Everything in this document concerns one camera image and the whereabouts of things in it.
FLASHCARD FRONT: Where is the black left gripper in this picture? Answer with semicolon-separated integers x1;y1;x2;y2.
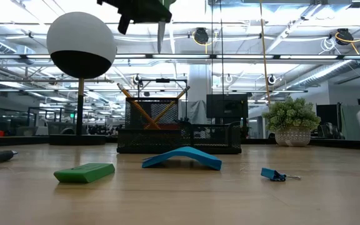
96;0;173;36

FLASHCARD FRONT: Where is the blue curved plastic piece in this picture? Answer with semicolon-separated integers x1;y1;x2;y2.
141;146;223;171

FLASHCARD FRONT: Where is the green eraser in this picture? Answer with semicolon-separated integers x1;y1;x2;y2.
53;162;116;184

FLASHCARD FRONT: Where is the yellow hanging cable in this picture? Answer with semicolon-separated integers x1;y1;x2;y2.
258;0;272;104

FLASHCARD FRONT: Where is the blue binder clip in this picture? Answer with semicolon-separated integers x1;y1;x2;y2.
260;167;303;183

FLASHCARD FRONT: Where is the white globe lamp black stand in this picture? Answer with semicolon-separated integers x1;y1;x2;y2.
46;11;118;146

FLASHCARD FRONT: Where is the black mesh desk organizer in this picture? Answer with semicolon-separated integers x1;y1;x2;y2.
116;97;243;155

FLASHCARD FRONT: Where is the black monitor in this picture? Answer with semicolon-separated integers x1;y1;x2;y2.
206;93;249;119

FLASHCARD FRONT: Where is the black aluminium table frame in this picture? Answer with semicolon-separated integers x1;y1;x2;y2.
0;134;360;150

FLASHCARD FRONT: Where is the green plant in white pot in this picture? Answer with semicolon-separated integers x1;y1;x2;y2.
262;96;322;148

